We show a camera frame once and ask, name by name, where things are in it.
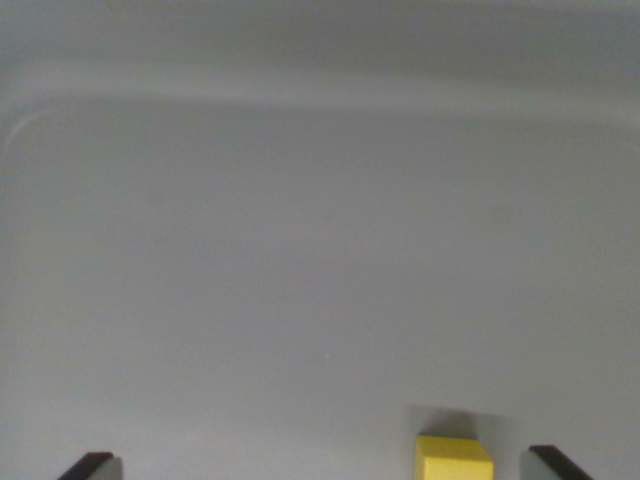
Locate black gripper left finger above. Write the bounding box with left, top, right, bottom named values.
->
left=57, top=451, right=124, bottom=480

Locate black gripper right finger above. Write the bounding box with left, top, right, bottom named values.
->
left=519, top=444, right=596, bottom=480

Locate yellow wooden cube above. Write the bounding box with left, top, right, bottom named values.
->
left=414, top=434, right=496, bottom=480

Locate grey plastic bin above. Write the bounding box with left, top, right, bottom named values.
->
left=0, top=0, right=640, bottom=480

